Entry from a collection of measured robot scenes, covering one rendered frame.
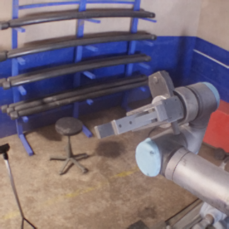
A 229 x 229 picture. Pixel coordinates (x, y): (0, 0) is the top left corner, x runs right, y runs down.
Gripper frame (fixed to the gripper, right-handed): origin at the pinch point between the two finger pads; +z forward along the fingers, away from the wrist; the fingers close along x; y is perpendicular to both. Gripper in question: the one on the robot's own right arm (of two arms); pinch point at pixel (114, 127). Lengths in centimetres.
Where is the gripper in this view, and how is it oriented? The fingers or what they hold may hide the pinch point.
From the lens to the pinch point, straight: 52.0
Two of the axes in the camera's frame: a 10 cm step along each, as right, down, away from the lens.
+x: -5.0, 1.8, 8.5
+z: -8.2, 2.4, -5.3
